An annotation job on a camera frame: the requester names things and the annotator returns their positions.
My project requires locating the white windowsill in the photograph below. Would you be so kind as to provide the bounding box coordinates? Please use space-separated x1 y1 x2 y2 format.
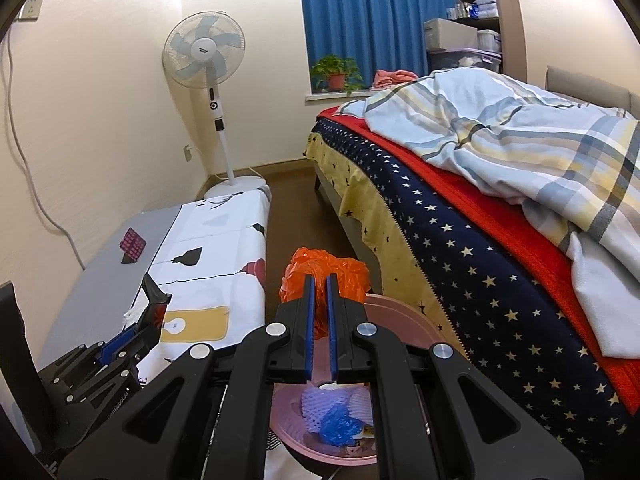
305 89 376 103

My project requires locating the grey bed frame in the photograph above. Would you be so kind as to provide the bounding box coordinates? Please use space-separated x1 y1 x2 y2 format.
312 162 381 281

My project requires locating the blue wrapper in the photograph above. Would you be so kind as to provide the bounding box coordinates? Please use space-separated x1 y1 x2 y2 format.
319 402 363 446

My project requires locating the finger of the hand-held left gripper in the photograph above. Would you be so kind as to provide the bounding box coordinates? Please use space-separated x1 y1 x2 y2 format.
65 340 156 406
42 310 161 386

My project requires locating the pink folded cloth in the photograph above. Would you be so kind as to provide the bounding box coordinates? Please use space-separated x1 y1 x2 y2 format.
372 69 418 90

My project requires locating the blue curtain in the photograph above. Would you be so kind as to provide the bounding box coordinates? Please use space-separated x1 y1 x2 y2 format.
297 0 461 93

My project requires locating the plaid quilt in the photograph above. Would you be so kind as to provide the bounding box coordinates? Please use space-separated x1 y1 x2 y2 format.
340 67 640 358

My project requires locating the red blanket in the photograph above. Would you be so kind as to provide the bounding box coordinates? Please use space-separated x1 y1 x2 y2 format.
317 105 640 411

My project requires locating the orange plastic bag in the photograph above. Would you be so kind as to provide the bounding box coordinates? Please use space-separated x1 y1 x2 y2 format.
278 247 372 341

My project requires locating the purple foam net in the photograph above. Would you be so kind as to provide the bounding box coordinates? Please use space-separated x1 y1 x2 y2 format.
299 389 351 433

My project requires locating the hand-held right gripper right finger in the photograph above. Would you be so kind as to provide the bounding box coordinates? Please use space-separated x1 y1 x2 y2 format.
326 272 583 480

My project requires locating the bed with starry cover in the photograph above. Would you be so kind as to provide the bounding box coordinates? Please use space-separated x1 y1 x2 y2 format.
311 117 636 461

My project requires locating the yellow star bedsheet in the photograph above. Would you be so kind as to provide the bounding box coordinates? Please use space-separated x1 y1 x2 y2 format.
303 132 468 356

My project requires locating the clear storage box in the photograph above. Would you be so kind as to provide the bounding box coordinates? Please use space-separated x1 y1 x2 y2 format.
476 29 502 53

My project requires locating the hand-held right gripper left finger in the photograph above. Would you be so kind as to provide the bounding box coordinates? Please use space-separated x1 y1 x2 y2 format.
57 274 317 480

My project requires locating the purple lid storage box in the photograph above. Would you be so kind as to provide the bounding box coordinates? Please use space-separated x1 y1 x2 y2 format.
427 47 502 73

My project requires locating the wooden bookshelf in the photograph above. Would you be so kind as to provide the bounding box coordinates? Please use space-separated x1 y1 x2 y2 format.
452 0 516 73

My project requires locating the grey wall cable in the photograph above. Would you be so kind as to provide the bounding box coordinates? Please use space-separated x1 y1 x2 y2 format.
0 20 86 268

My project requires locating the grey low table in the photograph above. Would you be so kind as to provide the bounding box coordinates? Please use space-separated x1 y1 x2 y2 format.
37 202 183 361

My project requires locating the white printed tablecloth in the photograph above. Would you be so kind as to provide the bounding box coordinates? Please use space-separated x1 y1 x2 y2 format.
127 185 311 480

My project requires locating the beige headboard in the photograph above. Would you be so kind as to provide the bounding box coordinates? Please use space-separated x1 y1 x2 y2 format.
545 65 631 111

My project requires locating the pink plastic basin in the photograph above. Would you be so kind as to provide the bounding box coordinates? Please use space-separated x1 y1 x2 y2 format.
269 294 476 467

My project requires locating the grey box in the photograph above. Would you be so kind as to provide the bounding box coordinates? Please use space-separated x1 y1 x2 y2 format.
423 17 478 52

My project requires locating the potted green plant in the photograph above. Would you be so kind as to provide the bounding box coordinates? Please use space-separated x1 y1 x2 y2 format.
310 55 366 93

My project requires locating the white standing fan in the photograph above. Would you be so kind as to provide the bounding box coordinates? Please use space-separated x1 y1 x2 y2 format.
162 14 268 198

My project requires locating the black wrapper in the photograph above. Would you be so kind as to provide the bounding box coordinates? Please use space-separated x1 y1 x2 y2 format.
141 274 173 343

